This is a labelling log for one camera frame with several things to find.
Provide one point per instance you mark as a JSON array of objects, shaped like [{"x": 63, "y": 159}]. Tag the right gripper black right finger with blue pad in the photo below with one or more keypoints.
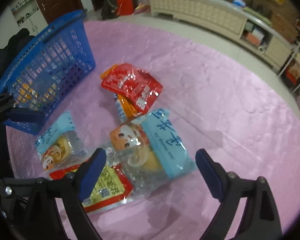
[{"x": 260, "y": 219}]

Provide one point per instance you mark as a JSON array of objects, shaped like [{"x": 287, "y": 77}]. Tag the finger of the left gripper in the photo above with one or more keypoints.
[{"x": 25, "y": 115}]

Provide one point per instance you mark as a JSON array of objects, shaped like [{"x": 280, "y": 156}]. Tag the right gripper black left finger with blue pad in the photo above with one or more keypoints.
[{"x": 31, "y": 203}]

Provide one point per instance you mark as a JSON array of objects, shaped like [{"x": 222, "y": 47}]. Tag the light blue cake packet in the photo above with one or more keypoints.
[
  {"x": 60, "y": 145},
  {"x": 149, "y": 152}
]

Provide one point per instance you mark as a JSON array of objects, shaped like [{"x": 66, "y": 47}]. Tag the blue plastic basket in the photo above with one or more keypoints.
[{"x": 48, "y": 68}]

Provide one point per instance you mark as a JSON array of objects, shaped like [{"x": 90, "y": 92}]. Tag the red yellow snack packet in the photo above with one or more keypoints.
[{"x": 111, "y": 190}]

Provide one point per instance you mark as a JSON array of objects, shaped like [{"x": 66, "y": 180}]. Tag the pink quilted table cloth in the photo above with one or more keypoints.
[{"x": 215, "y": 103}]

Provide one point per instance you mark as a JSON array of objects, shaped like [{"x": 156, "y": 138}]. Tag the dark bag on floor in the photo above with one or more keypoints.
[{"x": 109, "y": 10}]

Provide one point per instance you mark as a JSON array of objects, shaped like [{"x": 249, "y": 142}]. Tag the red bag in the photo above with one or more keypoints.
[{"x": 124, "y": 7}]

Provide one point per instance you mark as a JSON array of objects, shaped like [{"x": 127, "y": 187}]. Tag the white metal shelf rack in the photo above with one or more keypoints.
[{"x": 289, "y": 74}]

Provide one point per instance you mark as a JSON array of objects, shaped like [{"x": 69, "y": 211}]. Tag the cream tv cabinet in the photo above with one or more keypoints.
[{"x": 232, "y": 22}]

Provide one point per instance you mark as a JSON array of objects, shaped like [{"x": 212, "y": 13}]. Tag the cardboard box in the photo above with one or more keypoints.
[{"x": 282, "y": 26}]

